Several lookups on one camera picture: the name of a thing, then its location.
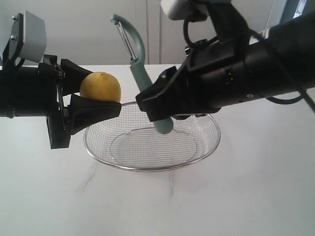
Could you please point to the yellow lemon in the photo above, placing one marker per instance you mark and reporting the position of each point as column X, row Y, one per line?
column 101, row 86

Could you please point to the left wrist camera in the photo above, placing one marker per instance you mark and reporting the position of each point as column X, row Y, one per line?
column 27, row 39

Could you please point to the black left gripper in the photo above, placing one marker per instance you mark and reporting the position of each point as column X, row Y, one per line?
column 82, row 112

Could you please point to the teal handled peeler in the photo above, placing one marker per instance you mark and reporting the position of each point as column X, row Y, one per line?
column 137, row 67

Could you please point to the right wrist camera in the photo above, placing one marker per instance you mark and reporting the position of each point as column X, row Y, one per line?
column 196, row 10

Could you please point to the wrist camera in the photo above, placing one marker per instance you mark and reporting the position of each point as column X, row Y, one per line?
column 196, row 10
column 27, row 39

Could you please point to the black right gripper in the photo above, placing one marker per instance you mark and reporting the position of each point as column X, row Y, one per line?
column 209, row 79

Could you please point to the oval metal mesh basket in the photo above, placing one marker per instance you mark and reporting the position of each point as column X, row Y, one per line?
column 130, row 142

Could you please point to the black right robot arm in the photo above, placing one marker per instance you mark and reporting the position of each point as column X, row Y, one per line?
column 277, row 65

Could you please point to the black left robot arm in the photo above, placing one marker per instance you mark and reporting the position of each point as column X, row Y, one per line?
column 22, row 93

